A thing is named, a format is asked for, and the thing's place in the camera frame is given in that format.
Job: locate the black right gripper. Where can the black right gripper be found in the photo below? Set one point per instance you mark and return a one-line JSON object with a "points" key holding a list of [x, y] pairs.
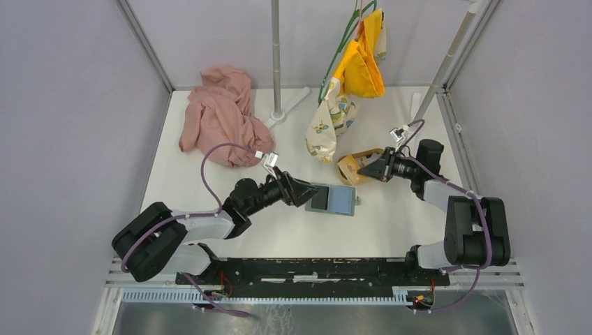
{"points": [[382, 169]]}

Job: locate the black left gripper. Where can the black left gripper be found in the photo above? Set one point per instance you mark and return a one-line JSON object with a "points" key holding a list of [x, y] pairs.
{"points": [[293, 191]]}

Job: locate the yellow oval tray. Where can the yellow oval tray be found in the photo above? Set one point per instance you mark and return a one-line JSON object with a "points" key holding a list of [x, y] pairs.
{"points": [[364, 158]]}

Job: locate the black credit card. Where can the black credit card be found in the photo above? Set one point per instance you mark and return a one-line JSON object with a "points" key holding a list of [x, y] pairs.
{"points": [[320, 200]]}

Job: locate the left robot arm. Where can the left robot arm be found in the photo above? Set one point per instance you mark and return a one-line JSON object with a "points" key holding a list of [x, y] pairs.
{"points": [[158, 239]]}

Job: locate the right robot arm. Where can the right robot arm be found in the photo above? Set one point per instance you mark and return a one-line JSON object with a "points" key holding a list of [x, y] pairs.
{"points": [[476, 229]]}

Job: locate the left metal rack pole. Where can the left metal rack pole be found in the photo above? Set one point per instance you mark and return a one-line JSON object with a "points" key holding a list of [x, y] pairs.
{"points": [[280, 112]]}

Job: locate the cartoon print children's garment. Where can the cartoon print children's garment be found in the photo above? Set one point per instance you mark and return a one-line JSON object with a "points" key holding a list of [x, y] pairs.
{"points": [[356, 77]]}

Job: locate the pink crumpled garment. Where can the pink crumpled garment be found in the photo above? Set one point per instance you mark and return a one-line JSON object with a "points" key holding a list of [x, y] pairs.
{"points": [[219, 111]]}

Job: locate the green clothes hanger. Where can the green clothes hanger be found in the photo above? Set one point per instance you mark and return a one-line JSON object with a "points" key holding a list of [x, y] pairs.
{"points": [[351, 28]]}

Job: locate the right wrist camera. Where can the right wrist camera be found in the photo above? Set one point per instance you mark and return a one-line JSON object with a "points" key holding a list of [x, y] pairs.
{"points": [[399, 135]]}

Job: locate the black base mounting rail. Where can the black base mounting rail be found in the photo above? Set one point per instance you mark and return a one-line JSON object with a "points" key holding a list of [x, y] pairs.
{"points": [[317, 278]]}

